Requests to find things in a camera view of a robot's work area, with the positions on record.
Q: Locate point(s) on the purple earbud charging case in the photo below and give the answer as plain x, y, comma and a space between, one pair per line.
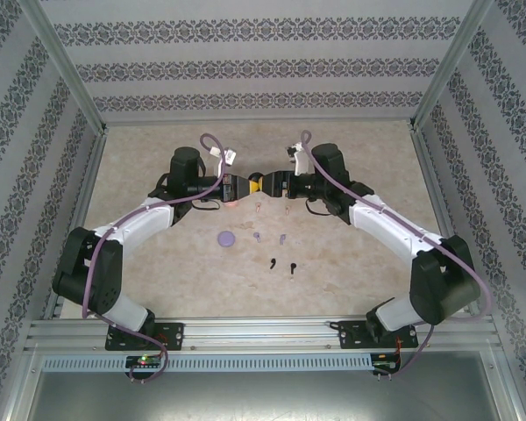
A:
226, 239

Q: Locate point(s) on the black earbud charging case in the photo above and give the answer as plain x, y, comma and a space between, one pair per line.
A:
256, 176

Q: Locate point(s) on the aluminium side rail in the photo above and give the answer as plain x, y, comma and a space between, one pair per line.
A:
83, 197
430, 175

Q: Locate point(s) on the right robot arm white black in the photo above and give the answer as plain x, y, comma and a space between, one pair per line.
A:
390, 223

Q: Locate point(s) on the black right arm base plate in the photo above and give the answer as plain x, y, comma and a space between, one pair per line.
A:
350, 335

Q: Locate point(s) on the aluminium mounting rail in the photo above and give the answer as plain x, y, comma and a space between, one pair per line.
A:
258, 334

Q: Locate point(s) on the grey metal panel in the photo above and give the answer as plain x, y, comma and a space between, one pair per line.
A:
263, 399

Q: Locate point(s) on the aluminium frame post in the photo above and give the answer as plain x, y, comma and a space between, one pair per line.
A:
69, 70
447, 70

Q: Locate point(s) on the pink earbud charging case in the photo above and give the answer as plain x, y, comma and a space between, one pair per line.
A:
231, 204

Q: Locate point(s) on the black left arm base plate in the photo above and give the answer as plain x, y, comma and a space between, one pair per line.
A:
173, 337

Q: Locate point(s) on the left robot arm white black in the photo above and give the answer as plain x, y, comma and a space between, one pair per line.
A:
144, 219

